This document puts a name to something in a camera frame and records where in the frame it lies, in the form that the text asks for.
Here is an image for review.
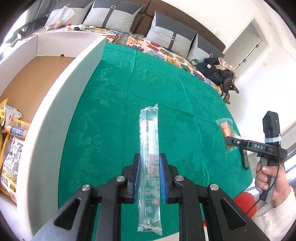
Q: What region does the orange red stool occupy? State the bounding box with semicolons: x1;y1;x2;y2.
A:
234;192;257;218

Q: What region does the green tablecloth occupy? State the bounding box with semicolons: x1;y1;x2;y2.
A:
58;44;252;205

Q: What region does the white fleece forearm sleeve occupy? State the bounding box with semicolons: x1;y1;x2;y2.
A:
251;187;296;240

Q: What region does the white yellow snack bag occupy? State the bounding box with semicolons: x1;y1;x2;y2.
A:
0;118;31;204

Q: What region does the person right hand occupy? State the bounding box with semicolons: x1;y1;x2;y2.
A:
255;161;292;208

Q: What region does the far right grey pillow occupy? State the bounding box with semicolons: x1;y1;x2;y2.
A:
187;33;224;61

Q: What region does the yellow red snack bag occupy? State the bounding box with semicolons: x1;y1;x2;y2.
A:
0;98;8;126

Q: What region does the floral sofa cover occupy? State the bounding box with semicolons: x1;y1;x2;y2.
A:
14;25;224;95

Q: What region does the long clear snack packet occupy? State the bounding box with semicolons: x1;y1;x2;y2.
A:
137;104;163;235

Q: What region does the orange blue sausage stick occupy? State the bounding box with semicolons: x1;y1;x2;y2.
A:
6;126;28;140

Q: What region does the far left grey pillow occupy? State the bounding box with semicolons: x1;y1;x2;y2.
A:
46;0;94;26

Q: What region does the white plastic bag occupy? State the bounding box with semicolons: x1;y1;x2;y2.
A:
45;6;75;31

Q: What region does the grey pillow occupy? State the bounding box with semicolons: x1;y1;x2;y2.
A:
146;11;197;58
83;0;144;32
46;0;94;26
187;33;224;61

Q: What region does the black clothes pile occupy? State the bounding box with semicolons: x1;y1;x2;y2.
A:
197;57;239;104

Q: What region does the white medicine bottle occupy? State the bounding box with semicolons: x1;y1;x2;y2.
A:
66;23;72;31

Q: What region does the clear packed hot dog sausage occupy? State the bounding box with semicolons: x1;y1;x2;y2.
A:
215;117;241;155

